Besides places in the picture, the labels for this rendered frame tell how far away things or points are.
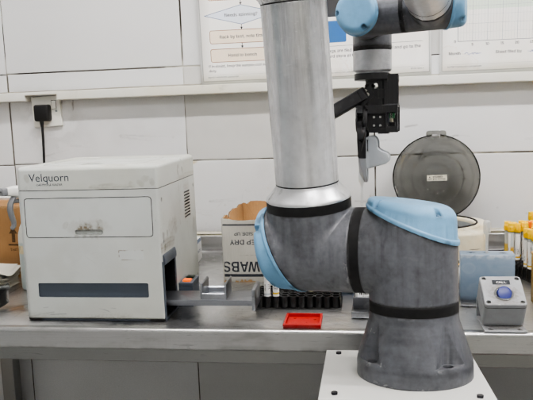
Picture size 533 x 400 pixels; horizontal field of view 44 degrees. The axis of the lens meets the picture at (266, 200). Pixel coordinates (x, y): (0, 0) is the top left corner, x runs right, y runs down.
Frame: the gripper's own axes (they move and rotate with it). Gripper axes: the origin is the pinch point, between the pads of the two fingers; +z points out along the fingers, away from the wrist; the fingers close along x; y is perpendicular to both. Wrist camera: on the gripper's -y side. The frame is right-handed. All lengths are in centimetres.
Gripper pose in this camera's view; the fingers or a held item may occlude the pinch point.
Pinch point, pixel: (362, 175)
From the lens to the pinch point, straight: 133.7
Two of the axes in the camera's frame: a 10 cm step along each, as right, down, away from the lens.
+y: 9.7, 0.0, -2.5
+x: 2.5, -1.2, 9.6
